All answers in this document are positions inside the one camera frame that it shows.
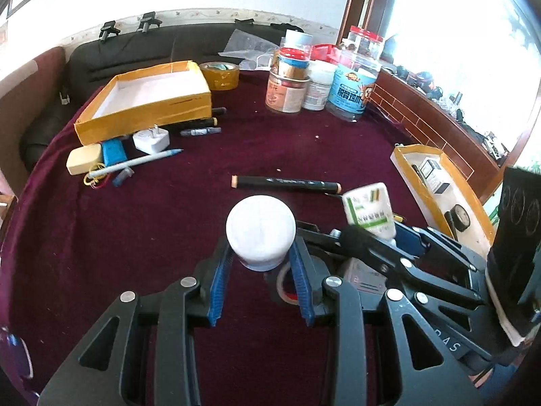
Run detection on small black white box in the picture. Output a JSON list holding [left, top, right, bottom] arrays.
[[421, 158, 449, 195]]

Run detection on clear plastic bag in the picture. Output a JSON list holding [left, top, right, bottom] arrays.
[[218, 29, 280, 60]]

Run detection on white plastic jar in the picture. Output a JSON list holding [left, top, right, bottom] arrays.
[[302, 60, 336, 111]]

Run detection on black sofa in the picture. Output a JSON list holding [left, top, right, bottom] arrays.
[[19, 21, 339, 170]]

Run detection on large yellow taped box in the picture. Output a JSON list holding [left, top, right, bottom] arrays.
[[74, 60, 212, 145]]

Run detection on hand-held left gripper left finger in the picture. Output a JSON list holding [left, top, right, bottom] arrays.
[[38, 234, 235, 406]]

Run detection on small jar red lid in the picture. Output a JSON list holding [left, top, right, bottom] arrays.
[[277, 46, 311, 81]]

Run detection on maroon cushion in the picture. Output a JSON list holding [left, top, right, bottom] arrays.
[[0, 46, 66, 170]]

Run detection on pile of dark small items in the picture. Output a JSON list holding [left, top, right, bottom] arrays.
[[380, 34, 520, 165]]

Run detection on white round bottle cap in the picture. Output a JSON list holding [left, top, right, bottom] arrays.
[[225, 195, 297, 272]]

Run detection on cream eraser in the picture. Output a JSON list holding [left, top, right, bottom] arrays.
[[66, 144, 104, 175]]

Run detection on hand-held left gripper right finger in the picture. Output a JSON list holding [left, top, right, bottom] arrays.
[[288, 237, 487, 406]]

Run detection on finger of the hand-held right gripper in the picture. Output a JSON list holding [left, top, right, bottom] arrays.
[[296, 221, 485, 311], [395, 222, 487, 284]]

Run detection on blue flat box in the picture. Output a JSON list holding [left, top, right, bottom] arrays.
[[101, 139, 128, 165]]

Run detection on black tape roll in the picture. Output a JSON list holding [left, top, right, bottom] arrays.
[[266, 260, 303, 305]]

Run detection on brown tape roll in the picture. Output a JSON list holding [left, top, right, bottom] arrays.
[[198, 62, 240, 91]]

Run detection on narrow yellow cardboard box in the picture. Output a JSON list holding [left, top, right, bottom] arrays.
[[391, 144, 497, 246]]

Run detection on brick pattern wooden panel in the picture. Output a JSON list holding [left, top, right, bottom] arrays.
[[366, 68, 520, 195]]

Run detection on clear jar red lid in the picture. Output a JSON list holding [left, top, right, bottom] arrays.
[[347, 26, 385, 62]]

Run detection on white charger plug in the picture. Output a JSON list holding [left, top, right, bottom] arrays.
[[132, 125, 170, 155]]

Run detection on light blue pen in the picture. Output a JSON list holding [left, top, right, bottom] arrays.
[[87, 149, 184, 177]]

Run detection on black marker beige ends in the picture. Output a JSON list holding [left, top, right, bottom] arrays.
[[232, 175, 343, 195]]

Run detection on large jar blue label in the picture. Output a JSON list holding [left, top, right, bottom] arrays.
[[326, 48, 381, 122]]

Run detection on white bottle green label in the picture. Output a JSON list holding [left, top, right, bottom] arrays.
[[342, 182, 398, 292]]

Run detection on black clamp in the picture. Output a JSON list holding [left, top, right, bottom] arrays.
[[137, 12, 163, 35], [99, 21, 121, 43]]

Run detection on clear jar orange label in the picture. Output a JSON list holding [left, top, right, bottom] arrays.
[[265, 70, 311, 114]]

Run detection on yellow red wires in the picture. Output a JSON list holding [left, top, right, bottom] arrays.
[[83, 165, 106, 187]]

